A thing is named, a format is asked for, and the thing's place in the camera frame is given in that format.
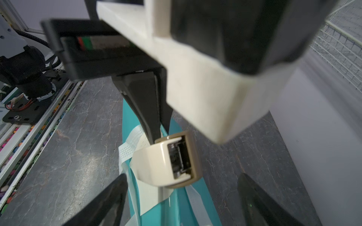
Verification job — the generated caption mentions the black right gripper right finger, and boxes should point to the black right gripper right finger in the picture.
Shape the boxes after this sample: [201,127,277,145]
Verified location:
[238,173,302,226]

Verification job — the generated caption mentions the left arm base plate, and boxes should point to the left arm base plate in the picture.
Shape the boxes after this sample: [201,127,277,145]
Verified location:
[1,69,68,125]

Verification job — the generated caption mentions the white wire wall basket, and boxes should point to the white wire wall basket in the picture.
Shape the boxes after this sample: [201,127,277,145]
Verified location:
[310,1,362,92]

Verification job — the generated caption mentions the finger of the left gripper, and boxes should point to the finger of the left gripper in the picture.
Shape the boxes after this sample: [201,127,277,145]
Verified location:
[156,68,173,133]

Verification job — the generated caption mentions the teal shopping bag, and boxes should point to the teal shopping bag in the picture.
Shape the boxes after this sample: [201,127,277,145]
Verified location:
[122,102,222,226]

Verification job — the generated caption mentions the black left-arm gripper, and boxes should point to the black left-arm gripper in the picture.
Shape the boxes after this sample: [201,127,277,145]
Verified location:
[41,1,166,144]

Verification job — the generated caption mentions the beige stapler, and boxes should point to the beige stapler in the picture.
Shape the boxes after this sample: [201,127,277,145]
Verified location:
[130,131,202,189]

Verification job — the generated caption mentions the white lined receipt paper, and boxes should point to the white lined receipt paper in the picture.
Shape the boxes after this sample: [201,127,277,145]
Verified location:
[118,125,173,215]

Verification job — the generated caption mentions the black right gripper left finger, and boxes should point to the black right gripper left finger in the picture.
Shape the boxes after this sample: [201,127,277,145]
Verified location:
[64,174,128,226]

